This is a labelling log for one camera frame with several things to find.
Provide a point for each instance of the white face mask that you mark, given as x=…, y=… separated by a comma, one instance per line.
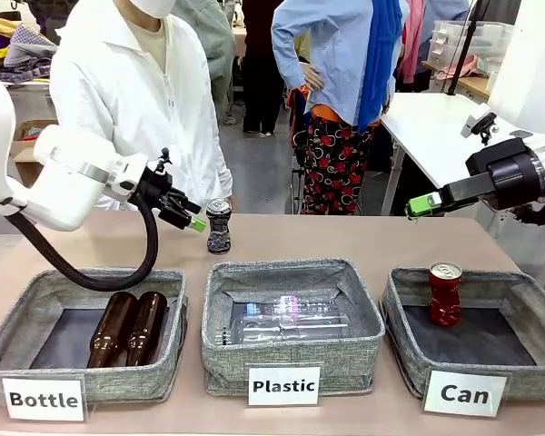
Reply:
x=152, y=6

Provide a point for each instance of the grey basket labelled Plastic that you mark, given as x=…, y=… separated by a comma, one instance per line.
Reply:
x=290, y=363

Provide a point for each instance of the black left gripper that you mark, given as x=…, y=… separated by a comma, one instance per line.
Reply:
x=156, y=195

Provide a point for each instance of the white Bottle label card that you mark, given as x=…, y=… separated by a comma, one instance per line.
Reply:
x=43, y=399

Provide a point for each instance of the person in blue shirt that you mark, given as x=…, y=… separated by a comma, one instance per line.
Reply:
x=331, y=59

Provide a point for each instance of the dark crushed drink can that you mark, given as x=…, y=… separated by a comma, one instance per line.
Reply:
x=219, y=229

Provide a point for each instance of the black slanted pole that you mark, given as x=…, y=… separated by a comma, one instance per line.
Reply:
x=463, y=50

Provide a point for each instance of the white-jacket person's left hand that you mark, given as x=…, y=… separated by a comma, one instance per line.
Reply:
x=229, y=203

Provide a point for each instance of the white side table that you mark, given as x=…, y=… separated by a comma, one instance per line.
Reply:
x=436, y=122

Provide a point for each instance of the person in grey-green clothes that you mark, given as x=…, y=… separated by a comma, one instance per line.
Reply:
x=215, y=54

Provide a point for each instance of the pile of colourful clothes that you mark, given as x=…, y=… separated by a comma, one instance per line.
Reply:
x=22, y=50

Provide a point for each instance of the blue-shirt person's bare hand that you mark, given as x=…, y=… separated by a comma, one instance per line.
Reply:
x=312, y=78

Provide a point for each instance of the grey basket labelled Can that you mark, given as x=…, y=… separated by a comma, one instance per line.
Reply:
x=436, y=363

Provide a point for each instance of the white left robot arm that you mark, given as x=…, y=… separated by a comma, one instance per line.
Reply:
x=63, y=191

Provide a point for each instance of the wooden workbench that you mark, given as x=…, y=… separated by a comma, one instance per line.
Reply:
x=468, y=82

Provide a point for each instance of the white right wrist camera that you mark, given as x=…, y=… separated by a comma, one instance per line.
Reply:
x=479, y=120

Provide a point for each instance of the person in black clothes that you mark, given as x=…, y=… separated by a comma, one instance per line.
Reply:
x=261, y=68

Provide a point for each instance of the white Can label card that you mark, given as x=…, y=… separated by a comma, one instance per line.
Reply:
x=464, y=394

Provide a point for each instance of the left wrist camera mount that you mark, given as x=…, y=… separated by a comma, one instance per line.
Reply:
x=164, y=159

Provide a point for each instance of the grey basket labelled Bottle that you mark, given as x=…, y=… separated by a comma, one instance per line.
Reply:
x=154, y=381

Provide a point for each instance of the red crushed drink can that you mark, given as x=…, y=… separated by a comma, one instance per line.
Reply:
x=445, y=295

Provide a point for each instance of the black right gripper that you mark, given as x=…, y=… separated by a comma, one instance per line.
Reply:
x=504, y=172

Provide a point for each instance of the white Plastic label card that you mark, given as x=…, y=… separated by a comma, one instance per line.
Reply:
x=284, y=386

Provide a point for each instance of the brown cardboard box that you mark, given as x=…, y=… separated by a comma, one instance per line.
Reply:
x=27, y=150

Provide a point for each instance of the clear plastic storage box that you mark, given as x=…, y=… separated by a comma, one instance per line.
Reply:
x=463, y=43

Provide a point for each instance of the brown glass bottle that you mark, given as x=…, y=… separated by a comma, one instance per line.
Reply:
x=147, y=327
x=111, y=331

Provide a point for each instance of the person in white jacket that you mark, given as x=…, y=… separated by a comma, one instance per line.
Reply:
x=131, y=100

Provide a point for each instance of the pink hanging garment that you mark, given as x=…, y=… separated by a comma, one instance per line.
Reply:
x=411, y=41

